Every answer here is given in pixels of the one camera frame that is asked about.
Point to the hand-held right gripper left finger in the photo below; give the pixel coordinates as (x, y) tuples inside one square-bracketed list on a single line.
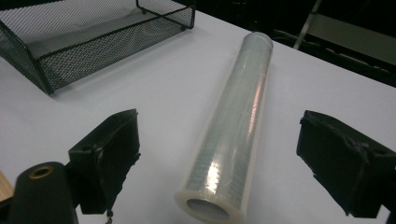
[(109, 155)]

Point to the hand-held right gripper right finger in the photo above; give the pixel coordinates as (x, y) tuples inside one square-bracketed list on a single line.
[(345, 168)]

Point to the clear plastic wrap roll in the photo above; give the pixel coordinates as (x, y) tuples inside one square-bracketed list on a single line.
[(226, 133)]

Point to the grey metal stand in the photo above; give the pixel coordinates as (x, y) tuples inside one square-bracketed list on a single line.
[(306, 24)]

